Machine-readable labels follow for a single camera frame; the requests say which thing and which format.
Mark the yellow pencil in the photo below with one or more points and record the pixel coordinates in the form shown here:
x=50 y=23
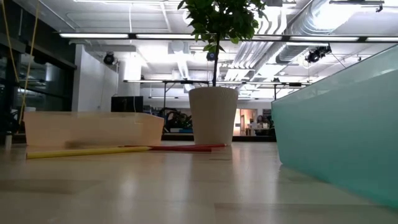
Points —
x=87 y=152

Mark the potted plant white pot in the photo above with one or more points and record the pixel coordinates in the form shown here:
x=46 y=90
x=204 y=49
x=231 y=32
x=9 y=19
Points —
x=213 y=115

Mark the blue box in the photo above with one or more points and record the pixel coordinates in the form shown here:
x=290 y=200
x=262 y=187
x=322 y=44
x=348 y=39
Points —
x=186 y=130

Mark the black background robot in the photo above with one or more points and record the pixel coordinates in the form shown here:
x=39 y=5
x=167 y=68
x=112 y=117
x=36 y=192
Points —
x=175 y=119

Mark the black monitor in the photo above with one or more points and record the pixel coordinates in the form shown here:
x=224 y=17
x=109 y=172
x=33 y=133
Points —
x=127 y=104

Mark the ceiling light strip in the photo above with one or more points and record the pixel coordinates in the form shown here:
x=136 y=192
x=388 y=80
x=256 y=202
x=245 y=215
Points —
x=93 y=35
x=164 y=36
x=382 y=39
x=323 y=38

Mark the orange translucent tray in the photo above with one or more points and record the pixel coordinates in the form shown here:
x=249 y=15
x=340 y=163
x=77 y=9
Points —
x=93 y=129

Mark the black hanging device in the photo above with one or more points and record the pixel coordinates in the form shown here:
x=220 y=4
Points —
x=317 y=53

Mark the green translucent tray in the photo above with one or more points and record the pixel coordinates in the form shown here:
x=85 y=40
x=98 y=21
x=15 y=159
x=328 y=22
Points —
x=342 y=130

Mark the black background workstation frame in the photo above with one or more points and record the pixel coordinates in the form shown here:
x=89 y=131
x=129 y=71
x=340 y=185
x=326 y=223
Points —
x=186 y=81

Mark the black aluminium rig frame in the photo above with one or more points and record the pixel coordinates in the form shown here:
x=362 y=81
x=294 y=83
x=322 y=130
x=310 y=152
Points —
x=248 y=137

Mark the black ceiling camera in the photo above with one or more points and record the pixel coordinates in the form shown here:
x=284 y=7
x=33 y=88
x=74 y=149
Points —
x=109 y=58
x=211 y=56

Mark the silver ventilation duct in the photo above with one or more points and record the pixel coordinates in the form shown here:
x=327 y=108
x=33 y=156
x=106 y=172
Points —
x=311 y=28

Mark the small white post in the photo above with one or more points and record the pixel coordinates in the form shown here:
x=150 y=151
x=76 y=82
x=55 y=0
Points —
x=8 y=140

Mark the black ceiling rail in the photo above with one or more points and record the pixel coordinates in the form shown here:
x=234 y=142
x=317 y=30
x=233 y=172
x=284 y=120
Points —
x=357 y=2

